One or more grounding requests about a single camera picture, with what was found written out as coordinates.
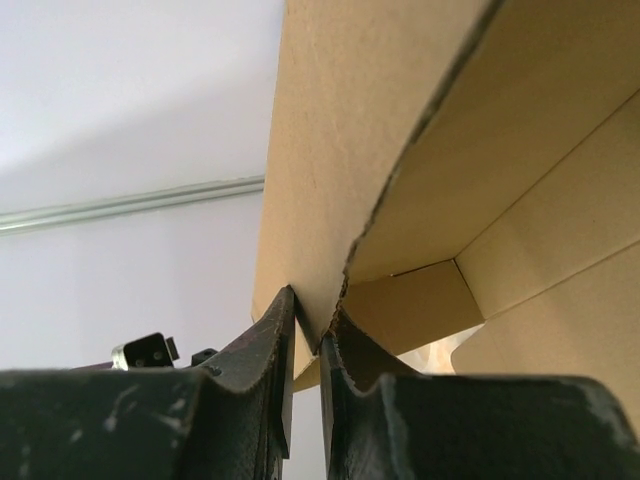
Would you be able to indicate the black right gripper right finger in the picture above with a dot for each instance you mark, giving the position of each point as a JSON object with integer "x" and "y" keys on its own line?
{"x": 384, "y": 420}

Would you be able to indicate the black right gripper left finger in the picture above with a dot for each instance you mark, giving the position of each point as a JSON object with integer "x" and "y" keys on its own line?
{"x": 227, "y": 418}

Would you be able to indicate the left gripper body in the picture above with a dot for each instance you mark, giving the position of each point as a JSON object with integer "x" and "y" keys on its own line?
{"x": 203, "y": 358}

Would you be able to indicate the brown cardboard box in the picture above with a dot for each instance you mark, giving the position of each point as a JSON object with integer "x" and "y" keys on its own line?
{"x": 402, "y": 129}

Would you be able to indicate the left aluminium frame post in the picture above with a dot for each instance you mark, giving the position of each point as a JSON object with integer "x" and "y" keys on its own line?
{"x": 63, "y": 215}

